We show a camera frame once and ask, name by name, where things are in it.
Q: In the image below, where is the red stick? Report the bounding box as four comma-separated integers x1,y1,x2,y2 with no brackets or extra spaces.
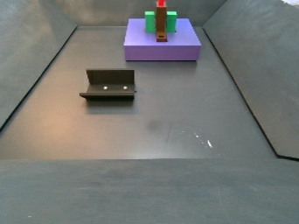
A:
157,0,165,6

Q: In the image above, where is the purple base block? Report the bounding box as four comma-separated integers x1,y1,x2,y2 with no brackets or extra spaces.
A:
124,18,201,61

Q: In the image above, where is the green block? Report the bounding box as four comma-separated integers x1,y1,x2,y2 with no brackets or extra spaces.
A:
144,11,177,33

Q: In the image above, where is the brown L-shaped holder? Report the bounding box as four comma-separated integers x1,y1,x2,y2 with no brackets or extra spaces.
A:
154,6,166,42

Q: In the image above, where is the black angle bracket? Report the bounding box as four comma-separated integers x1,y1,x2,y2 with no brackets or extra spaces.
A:
78,68,136,100

